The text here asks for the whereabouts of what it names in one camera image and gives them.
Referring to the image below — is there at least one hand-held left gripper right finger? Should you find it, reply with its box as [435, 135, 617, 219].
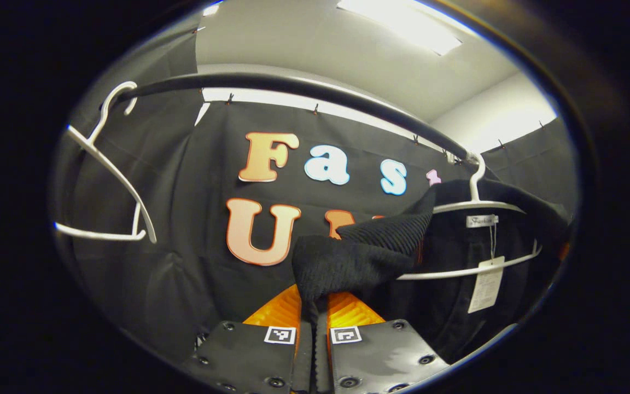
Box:
[315, 291, 451, 394]

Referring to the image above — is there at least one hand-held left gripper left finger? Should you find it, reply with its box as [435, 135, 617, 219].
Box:
[183, 283, 316, 394]

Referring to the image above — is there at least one black jacket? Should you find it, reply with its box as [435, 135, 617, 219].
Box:
[292, 178, 573, 364]

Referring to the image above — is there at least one white clothes hanger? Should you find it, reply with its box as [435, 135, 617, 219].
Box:
[54, 81, 158, 244]
[396, 152, 544, 281]

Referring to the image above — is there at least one black clothes rack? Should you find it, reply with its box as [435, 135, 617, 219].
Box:
[113, 72, 471, 165]

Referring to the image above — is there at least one black backdrop cloth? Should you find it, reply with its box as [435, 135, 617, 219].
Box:
[52, 16, 578, 362]

